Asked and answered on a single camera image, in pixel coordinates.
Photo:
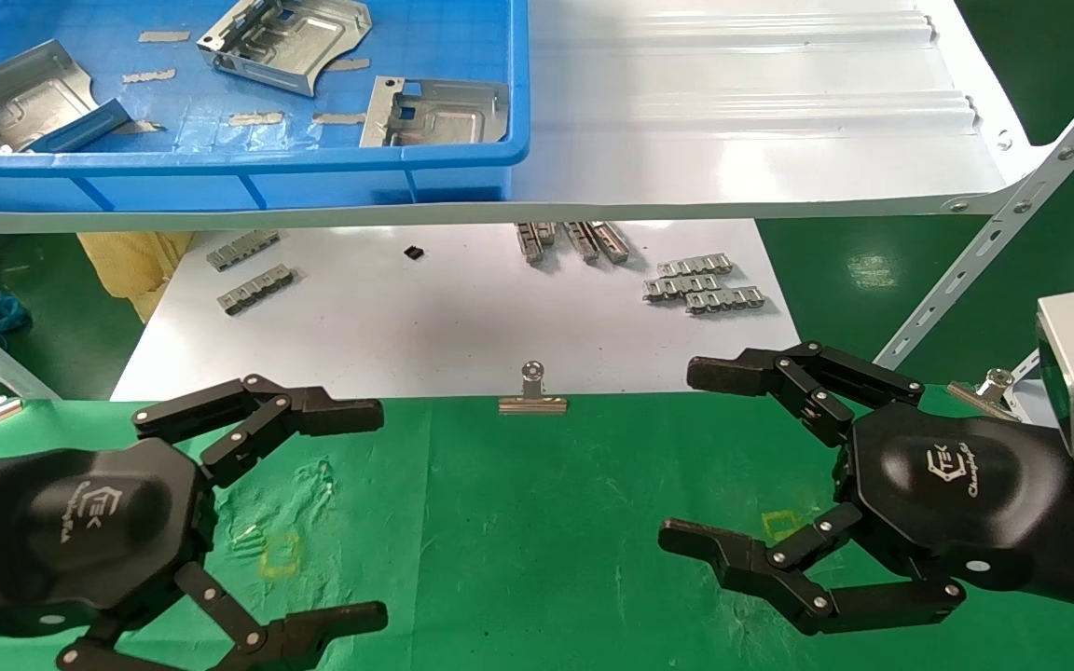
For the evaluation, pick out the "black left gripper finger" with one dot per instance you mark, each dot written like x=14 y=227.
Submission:
x=285 y=643
x=304 y=410

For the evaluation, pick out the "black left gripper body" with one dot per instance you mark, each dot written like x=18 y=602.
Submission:
x=80 y=522

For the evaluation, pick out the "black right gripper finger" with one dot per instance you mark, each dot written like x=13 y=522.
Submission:
x=751 y=564
x=742 y=371

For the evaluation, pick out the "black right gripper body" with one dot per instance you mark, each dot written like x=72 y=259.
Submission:
x=956 y=485

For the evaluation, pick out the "stamped sheet metal bracket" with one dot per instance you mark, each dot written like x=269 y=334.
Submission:
x=34 y=98
x=453 y=116
x=295 y=47

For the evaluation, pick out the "small notched metal strip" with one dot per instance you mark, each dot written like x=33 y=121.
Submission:
x=257 y=289
x=530 y=242
x=681 y=285
x=612 y=242
x=581 y=240
x=697 y=266
x=725 y=299
x=241 y=250

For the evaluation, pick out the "silver binder clip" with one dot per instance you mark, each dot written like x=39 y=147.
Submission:
x=532 y=404
x=994 y=382

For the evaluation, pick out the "white matte shelf board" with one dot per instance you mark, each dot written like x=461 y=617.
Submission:
x=406 y=326

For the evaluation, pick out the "green table cloth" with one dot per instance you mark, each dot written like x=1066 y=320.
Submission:
x=537 y=559

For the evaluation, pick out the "yellow fabric bundle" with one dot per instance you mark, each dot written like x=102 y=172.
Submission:
x=131 y=266

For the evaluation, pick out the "white glossy shelf board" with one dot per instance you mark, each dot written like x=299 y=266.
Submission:
x=733 y=140

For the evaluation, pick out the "blue plastic bin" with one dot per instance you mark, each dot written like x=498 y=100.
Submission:
x=220 y=172

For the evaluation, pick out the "beige tape strip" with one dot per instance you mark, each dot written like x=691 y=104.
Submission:
x=144 y=127
x=338 y=117
x=164 y=36
x=148 y=75
x=355 y=65
x=255 y=118

